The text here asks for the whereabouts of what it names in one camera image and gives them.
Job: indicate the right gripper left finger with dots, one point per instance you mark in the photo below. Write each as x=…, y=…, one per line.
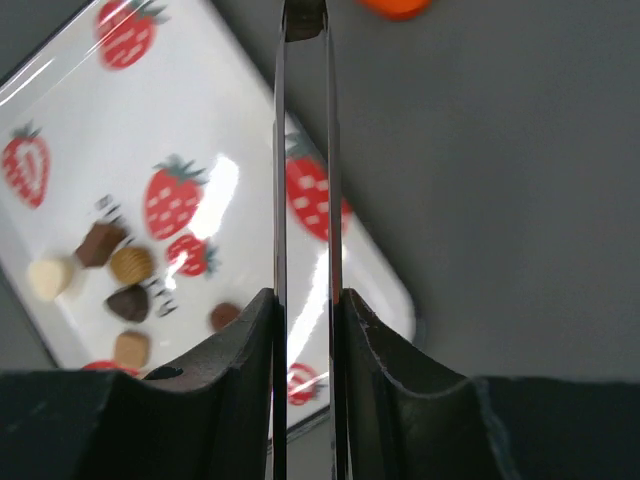
x=204, y=415

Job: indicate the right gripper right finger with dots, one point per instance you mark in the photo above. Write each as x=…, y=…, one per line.
x=410, y=417

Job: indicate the white strawberry tray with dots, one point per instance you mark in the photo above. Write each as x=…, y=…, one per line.
x=149, y=115

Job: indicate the dark round chocolate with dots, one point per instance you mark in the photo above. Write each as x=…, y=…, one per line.
x=304, y=19

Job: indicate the brown dome chocolate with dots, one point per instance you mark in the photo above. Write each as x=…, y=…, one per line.
x=222, y=315

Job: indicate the caramel square chocolate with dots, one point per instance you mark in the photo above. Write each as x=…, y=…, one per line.
x=132, y=349

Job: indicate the dark heart chocolate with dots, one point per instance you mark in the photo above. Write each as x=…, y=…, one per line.
x=130, y=303

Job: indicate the tan ribbed round chocolate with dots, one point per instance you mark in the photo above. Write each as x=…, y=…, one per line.
x=131, y=265

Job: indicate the brown rectangular chocolate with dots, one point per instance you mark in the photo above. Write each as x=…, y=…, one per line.
x=99, y=244

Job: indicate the white heart chocolate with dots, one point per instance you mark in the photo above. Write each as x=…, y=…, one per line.
x=49, y=277

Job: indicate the orange box lid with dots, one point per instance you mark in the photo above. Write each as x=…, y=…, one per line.
x=397, y=10

